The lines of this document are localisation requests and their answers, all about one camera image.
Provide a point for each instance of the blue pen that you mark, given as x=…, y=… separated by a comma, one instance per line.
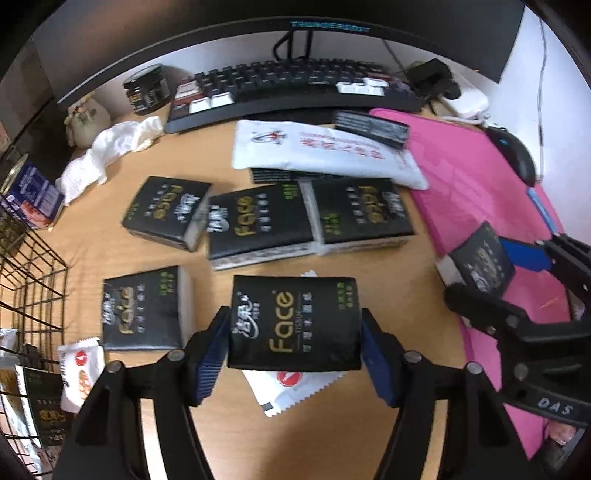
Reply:
x=544, y=213

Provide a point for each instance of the person right hand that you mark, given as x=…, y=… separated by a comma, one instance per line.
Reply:
x=565, y=435

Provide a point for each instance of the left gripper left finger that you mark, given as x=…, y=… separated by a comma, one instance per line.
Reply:
x=137, y=416

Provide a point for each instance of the white power strip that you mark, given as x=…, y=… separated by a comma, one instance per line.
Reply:
x=465, y=101

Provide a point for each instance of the black power adapter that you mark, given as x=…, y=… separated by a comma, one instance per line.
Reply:
x=433, y=79

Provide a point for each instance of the black Face tissue pack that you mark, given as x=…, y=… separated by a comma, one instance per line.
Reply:
x=295, y=322
x=258, y=225
x=352, y=214
x=169, y=211
x=480, y=262

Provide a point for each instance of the black computer mouse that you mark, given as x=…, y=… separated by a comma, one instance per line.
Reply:
x=515, y=153

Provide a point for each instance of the flat black tissue pack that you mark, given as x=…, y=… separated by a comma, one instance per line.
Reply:
x=267, y=176

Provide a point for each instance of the blue tin can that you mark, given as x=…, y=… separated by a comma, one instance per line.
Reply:
x=30, y=197

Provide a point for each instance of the small white pizza sachet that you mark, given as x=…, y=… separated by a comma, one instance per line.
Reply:
x=81, y=364

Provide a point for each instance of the crumpled white tissue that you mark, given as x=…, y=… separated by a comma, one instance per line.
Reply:
x=110, y=145

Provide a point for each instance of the black tissue pack underneath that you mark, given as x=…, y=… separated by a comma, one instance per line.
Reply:
x=150, y=310

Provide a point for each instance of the black glass jar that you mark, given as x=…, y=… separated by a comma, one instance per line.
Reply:
x=147, y=89

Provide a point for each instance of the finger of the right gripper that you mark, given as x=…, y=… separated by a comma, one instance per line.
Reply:
x=497, y=317
x=562, y=255

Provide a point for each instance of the small ceramic vase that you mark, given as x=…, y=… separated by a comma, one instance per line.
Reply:
x=85, y=120

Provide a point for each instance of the black remote box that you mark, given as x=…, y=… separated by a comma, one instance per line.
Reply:
x=391, y=133

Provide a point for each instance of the black mechanical keyboard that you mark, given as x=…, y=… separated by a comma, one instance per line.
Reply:
x=306, y=90

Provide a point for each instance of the long white powder sachet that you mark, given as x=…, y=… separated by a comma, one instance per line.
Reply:
x=301, y=147

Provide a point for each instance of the black wire basket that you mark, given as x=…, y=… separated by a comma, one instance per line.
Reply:
x=33, y=295

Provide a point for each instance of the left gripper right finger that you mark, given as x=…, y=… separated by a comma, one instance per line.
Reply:
x=479, y=440

